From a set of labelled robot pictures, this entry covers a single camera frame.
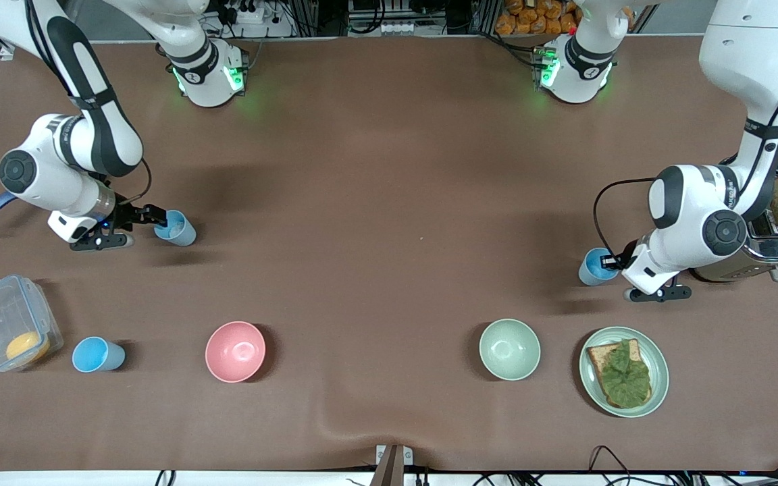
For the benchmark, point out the white connector block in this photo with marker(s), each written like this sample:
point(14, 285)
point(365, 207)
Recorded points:
point(396, 29)

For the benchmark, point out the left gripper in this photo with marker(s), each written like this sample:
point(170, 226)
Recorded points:
point(623, 259)

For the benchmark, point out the bag of orange buns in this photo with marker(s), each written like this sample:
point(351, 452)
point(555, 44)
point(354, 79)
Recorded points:
point(531, 20)

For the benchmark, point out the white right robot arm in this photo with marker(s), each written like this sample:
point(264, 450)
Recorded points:
point(51, 182)

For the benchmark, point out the pale green bowl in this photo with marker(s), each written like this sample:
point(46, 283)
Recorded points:
point(509, 349)

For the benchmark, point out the brown table cover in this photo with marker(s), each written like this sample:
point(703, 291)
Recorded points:
point(389, 202)

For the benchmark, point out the metal table clamp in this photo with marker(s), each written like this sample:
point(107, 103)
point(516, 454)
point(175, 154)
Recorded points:
point(392, 466)

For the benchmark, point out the green lettuce leaf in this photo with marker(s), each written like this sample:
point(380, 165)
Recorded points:
point(625, 378)

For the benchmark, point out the pale green plate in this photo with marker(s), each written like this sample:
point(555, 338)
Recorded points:
point(659, 378)

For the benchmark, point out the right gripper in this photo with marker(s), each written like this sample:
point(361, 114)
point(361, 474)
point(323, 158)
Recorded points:
point(127, 214)

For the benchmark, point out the light blue plastic cup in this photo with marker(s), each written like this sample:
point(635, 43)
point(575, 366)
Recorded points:
point(591, 273)
point(95, 355)
point(183, 233)

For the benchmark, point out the pink bowl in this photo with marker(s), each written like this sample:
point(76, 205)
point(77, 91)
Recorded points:
point(235, 351)

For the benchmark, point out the white power strip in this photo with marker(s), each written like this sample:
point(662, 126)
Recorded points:
point(247, 12)

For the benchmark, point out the brown bread slice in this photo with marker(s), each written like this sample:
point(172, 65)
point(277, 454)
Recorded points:
point(598, 356)

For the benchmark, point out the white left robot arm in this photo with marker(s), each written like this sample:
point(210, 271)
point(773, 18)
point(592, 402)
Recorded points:
point(747, 40)

